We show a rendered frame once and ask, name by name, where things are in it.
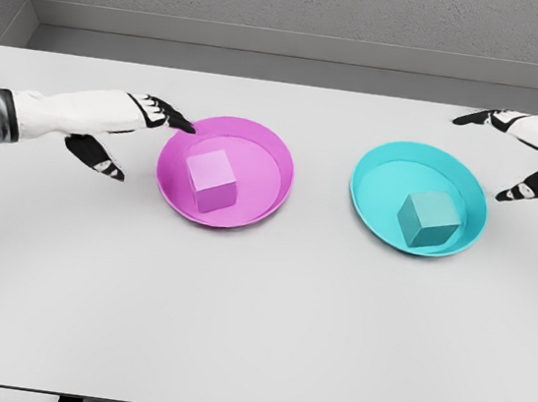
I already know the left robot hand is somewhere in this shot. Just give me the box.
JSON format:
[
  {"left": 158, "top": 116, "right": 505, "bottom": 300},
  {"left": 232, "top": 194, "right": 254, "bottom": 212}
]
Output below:
[{"left": 50, "top": 82, "right": 201, "bottom": 192}]

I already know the pink block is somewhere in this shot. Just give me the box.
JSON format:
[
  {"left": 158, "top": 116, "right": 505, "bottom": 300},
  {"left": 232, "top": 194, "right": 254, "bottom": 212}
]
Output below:
[{"left": 179, "top": 144, "right": 245, "bottom": 218}]

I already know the cyan block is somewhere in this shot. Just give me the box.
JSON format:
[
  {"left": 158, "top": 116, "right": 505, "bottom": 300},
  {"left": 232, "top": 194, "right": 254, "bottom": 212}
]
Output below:
[{"left": 392, "top": 186, "right": 466, "bottom": 254}]

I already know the pink plate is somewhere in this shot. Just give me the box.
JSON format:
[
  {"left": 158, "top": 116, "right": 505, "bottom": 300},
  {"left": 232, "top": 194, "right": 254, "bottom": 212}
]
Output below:
[{"left": 149, "top": 107, "right": 303, "bottom": 239}]

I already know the cyan plate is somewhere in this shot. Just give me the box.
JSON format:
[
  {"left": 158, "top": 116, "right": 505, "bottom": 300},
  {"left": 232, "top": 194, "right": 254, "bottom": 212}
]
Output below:
[{"left": 340, "top": 134, "right": 497, "bottom": 265}]

